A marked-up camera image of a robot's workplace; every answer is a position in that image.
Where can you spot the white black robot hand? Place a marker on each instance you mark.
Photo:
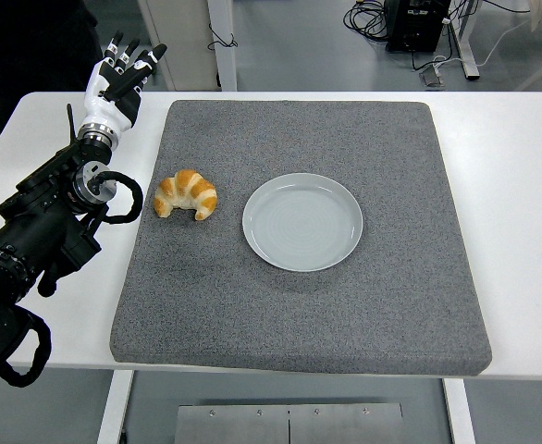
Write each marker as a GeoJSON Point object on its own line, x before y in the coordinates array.
{"type": "Point", "coordinates": [107, 111]}

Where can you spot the golden croissant bread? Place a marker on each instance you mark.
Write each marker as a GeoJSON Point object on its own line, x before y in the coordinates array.
{"type": "Point", "coordinates": [185, 187]}

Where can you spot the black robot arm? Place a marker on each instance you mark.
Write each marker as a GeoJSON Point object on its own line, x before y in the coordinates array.
{"type": "Point", "coordinates": [35, 226]}

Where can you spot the pale grey round plate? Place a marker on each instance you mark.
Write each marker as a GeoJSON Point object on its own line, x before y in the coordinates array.
{"type": "Point", "coordinates": [299, 222]}

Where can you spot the grey metal plate with screws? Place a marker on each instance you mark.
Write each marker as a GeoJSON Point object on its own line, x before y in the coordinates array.
{"type": "Point", "coordinates": [252, 425]}

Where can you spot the white cabinet panel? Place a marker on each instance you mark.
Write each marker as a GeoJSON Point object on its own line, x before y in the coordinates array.
{"type": "Point", "coordinates": [183, 41]}

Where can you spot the person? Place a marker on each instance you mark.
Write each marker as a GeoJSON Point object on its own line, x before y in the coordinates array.
{"type": "Point", "coordinates": [26, 46]}

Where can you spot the grey speckled foam mat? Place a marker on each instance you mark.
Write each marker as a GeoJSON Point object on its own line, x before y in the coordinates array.
{"type": "Point", "coordinates": [299, 319]}

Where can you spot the white table leg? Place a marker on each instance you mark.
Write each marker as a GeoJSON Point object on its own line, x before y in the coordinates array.
{"type": "Point", "coordinates": [459, 411]}
{"type": "Point", "coordinates": [114, 407]}

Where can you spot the black computer box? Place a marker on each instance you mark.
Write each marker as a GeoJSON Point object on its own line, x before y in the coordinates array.
{"type": "Point", "coordinates": [414, 25]}

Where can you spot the grey foot pedal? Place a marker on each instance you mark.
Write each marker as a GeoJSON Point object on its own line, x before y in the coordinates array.
{"type": "Point", "coordinates": [432, 77]}

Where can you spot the white desk leg with foot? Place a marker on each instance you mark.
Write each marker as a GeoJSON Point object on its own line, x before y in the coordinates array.
{"type": "Point", "coordinates": [466, 46]}

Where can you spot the white desk post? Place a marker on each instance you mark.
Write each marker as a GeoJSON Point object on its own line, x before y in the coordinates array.
{"type": "Point", "coordinates": [225, 55]}

